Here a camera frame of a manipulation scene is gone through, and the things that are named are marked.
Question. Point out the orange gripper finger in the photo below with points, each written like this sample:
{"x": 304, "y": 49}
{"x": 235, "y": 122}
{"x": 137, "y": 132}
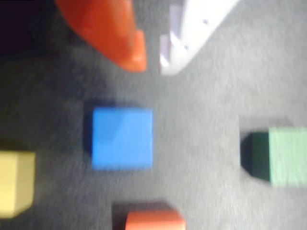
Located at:
{"x": 108, "y": 26}

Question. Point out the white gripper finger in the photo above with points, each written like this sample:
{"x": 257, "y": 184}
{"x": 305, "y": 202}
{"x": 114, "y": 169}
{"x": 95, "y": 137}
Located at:
{"x": 194, "y": 36}

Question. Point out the orange wooden cube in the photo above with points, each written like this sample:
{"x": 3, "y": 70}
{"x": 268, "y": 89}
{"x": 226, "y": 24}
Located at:
{"x": 153, "y": 220}

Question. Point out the blue wooden cube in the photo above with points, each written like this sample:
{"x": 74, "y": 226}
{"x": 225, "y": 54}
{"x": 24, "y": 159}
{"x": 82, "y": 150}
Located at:
{"x": 122, "y": 139}

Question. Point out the green wooden cube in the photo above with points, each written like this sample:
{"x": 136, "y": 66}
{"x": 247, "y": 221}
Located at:
{"x": 285, "y": 158}

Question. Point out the yellow wooden cube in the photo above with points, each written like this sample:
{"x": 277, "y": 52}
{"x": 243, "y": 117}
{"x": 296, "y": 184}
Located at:
{"x": 14, "y": 182}

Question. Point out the black table mat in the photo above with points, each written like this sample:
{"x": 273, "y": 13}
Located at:
{"x": 204, "y": 107}

